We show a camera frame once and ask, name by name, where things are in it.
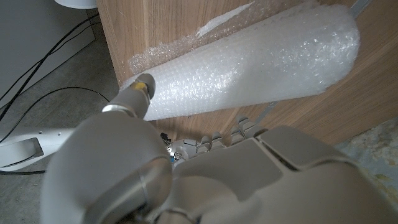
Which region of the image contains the thin black floor cable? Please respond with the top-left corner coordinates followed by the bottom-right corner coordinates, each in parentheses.
top-left (0, 14), bottom-right (100, 103)
top-left (0, 21), bottom-right (100, 123)

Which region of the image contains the floral print backdrop cloth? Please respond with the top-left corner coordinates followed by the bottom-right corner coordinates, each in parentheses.
top-left (334, 116), bottom-right (398, 206)

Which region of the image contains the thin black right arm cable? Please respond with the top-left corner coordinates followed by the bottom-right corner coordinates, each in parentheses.
top-left (0, 86), bottom-right (110, 144)

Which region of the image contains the white robot torso base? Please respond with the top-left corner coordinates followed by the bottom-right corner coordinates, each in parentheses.
top-left (54, 0), bottom-right (98, 9)

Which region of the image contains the clear bubble wrap roll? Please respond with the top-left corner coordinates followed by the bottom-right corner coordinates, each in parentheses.
top-left (119, 0), bottom-right (361, 121)

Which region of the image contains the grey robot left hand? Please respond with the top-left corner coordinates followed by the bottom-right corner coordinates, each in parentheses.
top-left (40, 73), bottom-right (398, 224)

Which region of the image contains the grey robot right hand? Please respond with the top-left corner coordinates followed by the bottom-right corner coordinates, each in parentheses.
top-left (160, 132), bottom-right (203, 167)

